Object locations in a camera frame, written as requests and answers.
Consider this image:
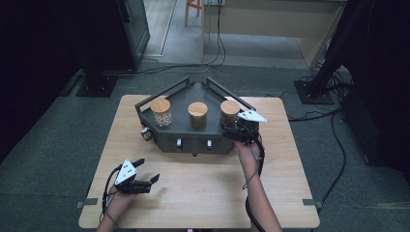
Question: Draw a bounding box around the right hand-held gripper cable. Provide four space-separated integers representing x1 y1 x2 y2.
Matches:
241 133 268 232

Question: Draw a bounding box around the wooden stool with orange bar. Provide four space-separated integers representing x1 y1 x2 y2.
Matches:
184 0 203 27

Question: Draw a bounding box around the person's right hand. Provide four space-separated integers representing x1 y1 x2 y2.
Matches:
234 139 263 172

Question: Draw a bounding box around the glass jar with pale nuts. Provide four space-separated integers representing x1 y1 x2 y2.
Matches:
150 98 173 128

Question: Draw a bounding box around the black stand with square base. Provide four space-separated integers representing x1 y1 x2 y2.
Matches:
293 0 371 105
75 0 130 99

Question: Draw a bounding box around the grey table bracket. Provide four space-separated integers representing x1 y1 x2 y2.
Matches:
302 198 323 209
75 197 99 209

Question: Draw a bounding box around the black cable hanging from desk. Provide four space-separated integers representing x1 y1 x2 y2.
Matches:
105 0 226 76

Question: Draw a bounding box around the hand-held gripper cable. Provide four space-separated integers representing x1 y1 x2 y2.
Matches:
241 133 268 232
100 163 122 231

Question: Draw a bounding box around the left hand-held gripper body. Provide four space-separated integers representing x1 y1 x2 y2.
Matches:
114 159 153 195

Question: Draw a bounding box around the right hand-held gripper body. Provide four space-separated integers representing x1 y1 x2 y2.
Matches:
223 109 268 145

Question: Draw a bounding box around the black equipment box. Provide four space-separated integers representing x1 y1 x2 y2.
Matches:
340 85 410 177

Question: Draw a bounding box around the dark glass-door cabinet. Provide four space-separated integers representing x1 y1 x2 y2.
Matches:
117 0 151 71

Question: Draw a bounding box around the person's left hand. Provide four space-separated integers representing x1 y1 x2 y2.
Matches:
104 187 137 220

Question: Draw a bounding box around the glass jar with green contents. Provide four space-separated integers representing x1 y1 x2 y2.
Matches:
187 101 209 131

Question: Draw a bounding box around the long black floor cable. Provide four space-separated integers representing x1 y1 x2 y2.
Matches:
264 91 348 207

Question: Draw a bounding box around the left hand-held gripper cable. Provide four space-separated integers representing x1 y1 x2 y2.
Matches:
100 163 122 231

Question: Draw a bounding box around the black corner shelf rack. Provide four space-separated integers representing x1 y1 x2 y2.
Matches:
134 76 257 155

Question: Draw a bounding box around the light wooden desk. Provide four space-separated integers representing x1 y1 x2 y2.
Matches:
201 0 347 69

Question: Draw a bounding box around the glass jar with brown contents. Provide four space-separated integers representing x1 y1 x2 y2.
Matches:
220 100 241 128

